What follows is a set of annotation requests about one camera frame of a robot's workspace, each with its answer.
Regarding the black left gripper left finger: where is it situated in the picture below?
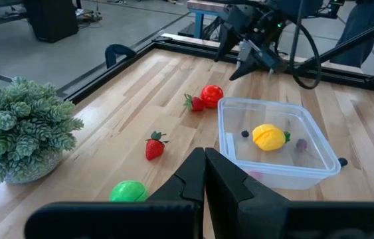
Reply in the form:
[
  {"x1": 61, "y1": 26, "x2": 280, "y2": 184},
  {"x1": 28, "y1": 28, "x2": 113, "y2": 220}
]
[{"x1": 146, "y1": 147, "x2": 205, "y2": 239}]

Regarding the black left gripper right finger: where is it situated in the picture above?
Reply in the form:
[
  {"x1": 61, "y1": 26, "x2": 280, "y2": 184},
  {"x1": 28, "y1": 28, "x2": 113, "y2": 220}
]
[{"x1": 205, "y1": 147, "x2": 290, "y2": 239}]

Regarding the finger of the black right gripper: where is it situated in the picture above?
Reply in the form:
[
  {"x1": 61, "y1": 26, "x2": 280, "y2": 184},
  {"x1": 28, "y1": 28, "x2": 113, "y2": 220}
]
[
  {"x1": 229, "y1": 39, "x2": 287, "y2": 81},
  {"x1": 215, "y1": 25, "x2": 240, "y2": 62}
]

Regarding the red toy strawberry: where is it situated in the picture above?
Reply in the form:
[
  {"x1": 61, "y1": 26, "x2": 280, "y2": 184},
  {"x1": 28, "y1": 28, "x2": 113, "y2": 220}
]
[
  {"x1": 145, "y1": 130, "x2": 170, "y2": 162},
  {"x1": 183, "y1": 92, "x2": 206, "y2": 112}
]

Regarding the clear plastic tupperware container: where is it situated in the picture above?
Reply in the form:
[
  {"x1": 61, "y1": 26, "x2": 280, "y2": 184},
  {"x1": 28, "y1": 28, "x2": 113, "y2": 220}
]
[{"x1": 217, "y1": 96, "x2": 342, "y2": 191}]

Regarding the red toy tomato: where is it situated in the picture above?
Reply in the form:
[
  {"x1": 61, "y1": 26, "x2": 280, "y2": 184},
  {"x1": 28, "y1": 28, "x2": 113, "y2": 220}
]
[{"x1": 200, "y1": 84, "x2": 225, "y2": 109}]

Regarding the green toy pear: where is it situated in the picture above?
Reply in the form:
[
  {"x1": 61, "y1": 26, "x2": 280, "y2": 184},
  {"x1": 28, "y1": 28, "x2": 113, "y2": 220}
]
[{"x1": 108, "y1": 179, "x2": 149, "y2": 202}]

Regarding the yellow toy fruit green stem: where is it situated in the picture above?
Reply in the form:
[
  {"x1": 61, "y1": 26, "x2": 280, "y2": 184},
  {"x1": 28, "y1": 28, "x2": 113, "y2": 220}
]
[{"x1": 252, "y1": 123, "x2": 291, "y2": 152}]

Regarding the blue-legged side table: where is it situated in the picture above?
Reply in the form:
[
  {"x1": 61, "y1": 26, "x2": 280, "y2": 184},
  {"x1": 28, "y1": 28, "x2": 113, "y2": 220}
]
[{"x1": 178, "y1": 0, "x2": 227, "y2": 40}]

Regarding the person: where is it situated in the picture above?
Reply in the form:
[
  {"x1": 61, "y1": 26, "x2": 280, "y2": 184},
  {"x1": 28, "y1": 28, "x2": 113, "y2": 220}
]
[{"x1": 331, "y1": 0, "x2": 374, "y2": 67}]

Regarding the black box cabinet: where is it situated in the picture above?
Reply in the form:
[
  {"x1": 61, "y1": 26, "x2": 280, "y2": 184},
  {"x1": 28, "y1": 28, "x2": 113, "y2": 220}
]
[{"x1": 23, "y1": 0, "x2": 80, "y2": 44}]

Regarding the potted green succulent plant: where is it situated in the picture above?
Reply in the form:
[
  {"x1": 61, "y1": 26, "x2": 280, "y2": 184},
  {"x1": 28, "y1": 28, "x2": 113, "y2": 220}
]
[{"x1": 0, "y1": 76, "x2": 84, "y2": 187}]

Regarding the black aluminium table frame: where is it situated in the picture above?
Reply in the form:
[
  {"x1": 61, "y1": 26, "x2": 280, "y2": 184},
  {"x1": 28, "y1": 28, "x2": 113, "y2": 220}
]
[{"x1": 0, "y1": 33, "x2": 374, "y2": 110}]

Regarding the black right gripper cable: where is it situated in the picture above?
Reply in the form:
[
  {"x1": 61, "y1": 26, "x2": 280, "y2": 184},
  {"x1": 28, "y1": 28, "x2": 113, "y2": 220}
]
[{"x1": 288, "y1": 0, "x2": 323, "y2": 90}]

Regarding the black frame clamp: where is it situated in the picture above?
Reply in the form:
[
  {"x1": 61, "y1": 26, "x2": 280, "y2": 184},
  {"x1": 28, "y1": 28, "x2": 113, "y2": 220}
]
[{"x1": 104, "y1": 43, "x2": 138, "y2": 70}]

